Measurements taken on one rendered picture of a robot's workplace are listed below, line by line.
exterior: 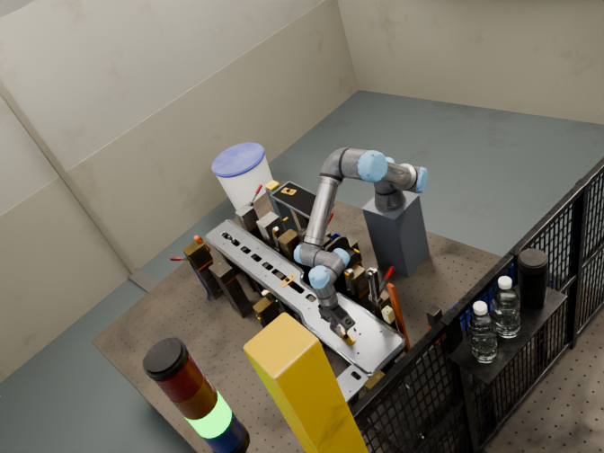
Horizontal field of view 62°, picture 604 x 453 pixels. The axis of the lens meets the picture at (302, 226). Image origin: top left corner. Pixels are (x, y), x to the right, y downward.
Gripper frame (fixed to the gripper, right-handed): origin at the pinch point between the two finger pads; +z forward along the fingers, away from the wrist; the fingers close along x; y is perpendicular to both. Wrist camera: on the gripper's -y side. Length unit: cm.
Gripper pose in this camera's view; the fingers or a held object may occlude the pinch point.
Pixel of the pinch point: (344, 334)
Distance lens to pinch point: 209.3
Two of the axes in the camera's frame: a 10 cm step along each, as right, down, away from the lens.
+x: -7.4, 5.8, -3.5
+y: -6.1, -3.5, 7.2
